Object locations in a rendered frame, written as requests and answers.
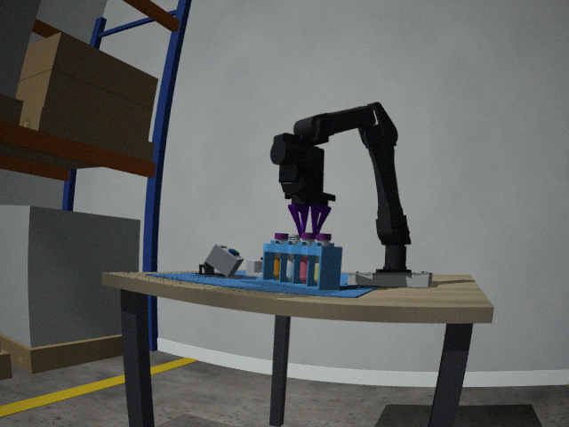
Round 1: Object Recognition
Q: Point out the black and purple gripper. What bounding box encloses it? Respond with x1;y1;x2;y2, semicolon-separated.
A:
284;192;336;238

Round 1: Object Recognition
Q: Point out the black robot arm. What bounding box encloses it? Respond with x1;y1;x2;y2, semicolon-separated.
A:
270;102;412;273

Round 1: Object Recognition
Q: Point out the blue work mat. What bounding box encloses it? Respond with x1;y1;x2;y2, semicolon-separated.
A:
146;273;381;298

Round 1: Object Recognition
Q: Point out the white rectangular console with lamps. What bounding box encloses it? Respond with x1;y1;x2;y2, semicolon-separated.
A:
246;260;262;278

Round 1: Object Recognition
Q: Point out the grey key panel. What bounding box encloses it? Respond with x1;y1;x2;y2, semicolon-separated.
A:
194;245;244;279

